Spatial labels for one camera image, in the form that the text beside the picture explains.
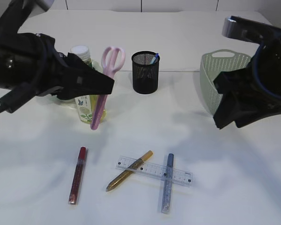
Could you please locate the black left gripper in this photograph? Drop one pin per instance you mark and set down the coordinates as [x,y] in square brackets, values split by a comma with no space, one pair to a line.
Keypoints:
[30,63]

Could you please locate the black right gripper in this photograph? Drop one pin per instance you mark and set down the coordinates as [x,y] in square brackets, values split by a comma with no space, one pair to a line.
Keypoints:
[235,105]

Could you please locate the yellow tea bottle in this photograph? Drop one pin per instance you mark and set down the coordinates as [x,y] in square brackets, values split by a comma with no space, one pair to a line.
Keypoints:
[86,104]

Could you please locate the pink scissors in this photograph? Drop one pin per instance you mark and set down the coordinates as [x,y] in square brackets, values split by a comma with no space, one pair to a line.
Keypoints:
[112,61]

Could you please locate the blue scissors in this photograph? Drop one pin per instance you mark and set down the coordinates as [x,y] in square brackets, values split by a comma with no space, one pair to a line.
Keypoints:
[155,59]

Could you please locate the clear plastic ruler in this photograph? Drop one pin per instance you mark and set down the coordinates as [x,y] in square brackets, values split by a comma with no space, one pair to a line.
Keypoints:
[159,172]

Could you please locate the gold glitter pen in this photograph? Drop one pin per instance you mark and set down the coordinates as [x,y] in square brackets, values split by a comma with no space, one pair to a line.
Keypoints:
[126,173]

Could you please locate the red glitter pen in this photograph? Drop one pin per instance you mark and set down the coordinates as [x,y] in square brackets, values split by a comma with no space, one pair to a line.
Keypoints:
[74,192]

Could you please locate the silver glitter pen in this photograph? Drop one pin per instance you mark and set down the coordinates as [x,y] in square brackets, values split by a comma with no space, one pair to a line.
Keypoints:
[167,185]

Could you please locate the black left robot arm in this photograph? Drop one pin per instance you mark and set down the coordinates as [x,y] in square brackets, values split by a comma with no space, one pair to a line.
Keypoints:
[33,59]

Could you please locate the green woven plastic basket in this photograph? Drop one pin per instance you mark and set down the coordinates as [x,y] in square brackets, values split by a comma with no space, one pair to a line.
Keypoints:
[211,65]

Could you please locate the black mesh pen holder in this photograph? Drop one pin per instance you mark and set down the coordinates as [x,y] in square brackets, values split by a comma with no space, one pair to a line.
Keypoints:
[145,75]

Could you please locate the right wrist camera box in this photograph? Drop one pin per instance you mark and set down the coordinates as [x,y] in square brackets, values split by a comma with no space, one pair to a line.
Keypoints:
[249,31]

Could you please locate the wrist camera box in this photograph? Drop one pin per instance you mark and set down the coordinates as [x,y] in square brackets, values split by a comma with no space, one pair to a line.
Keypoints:
[45,3]
[249,31]

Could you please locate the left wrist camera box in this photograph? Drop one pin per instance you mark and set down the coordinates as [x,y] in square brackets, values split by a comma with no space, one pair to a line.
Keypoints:
[45,3]

